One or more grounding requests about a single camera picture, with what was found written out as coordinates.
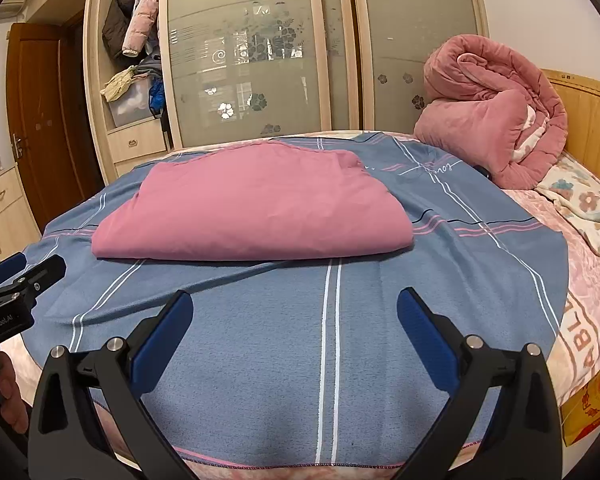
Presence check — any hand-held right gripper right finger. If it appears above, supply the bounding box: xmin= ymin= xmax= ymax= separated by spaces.
xmin=396 ymin=287 xmax=566 ymax=480

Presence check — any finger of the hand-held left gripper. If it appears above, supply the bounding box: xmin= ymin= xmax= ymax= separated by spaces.
xmin=0 ymin=252 xmax=28 ymax=286
xmin=5 ymin=254 xmax=67 ymax=311

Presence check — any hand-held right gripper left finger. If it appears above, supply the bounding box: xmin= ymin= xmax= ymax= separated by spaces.
xmin=27 ymin=290 xmax=201 ymax=480

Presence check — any pink and white hooded jacket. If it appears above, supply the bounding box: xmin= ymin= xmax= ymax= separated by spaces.
xmin=91 ymin=141 xmax=415 ymax=262

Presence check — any grey clothes pile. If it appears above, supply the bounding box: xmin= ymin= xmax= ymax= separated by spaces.
xmin=135 ymin=52 xmax=162 ymax=81

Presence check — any person's left hand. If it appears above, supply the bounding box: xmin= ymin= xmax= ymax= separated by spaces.
xmin=0 ymin=350 xmax=31 ymax=433

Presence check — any beige bookshelf cabinet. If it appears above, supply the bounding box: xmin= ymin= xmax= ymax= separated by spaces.
xmin=0 ymin=32 xmax=43 ymax=268

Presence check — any blue striped blanket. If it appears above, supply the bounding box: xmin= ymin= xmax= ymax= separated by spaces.
xmin=17 ymin=132 xmax=571 ymax=466

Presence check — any brown wooden door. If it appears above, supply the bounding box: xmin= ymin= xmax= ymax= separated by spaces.
xmin=5 ymin=22 xmax=103 ymax=221

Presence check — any beige wardrobe drawer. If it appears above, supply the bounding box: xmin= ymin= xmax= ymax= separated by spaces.
xmin=107 ymin=120 xmax=168 ymax=161

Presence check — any pink lettered bed sheet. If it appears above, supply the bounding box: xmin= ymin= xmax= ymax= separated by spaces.
xmin=0 ymin=130 xmax=600 ymax=480

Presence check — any yellow and red box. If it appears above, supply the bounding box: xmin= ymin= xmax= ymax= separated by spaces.
xmin=560 ymin=352 xmax=600 ymax=446

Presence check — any clear storage box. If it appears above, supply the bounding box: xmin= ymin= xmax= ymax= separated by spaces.
xmin=107 ymin=77 xmax=156 ymax=128

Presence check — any cream crumpled cloth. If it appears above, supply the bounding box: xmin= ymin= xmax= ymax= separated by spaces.
xmin=101 ymin=65 xmax=138 ymax=103

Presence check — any blue cloth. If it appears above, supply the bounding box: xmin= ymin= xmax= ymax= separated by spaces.
xmin=147 ymin=77 xmax=165 ymax=118

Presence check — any floral quilt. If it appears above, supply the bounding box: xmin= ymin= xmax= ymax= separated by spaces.
xmin=535 ymin=157 xmax=600 ymax=258

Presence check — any pink rolled quilt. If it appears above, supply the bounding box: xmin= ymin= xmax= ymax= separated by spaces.
xmin=412 ymin=34 xmax=568 ymax=191

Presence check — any dark brown jacket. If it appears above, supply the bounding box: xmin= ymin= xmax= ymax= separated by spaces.
xmin=101 ymin=0 xmax=138 ymax=58

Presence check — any pink puffer jacket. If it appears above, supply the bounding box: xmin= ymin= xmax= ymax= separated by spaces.
xmin=121 ymin=0 xmax=161 ymax=58

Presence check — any wooden headboard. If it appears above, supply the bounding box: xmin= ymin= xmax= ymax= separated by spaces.
xmin=540 ymin=67 xmax=600 ymax=186

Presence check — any frosted floral sliding door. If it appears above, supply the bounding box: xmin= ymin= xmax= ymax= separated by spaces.
xmin=350 ymin=0 xmax=491 ymax=136
xmin=160 ymin=0 xmax=351 ymax=148

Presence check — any beige wardrobe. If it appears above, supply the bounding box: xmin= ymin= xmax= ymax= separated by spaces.
xmin=82 ymin=0 xmax=491 ymax=178

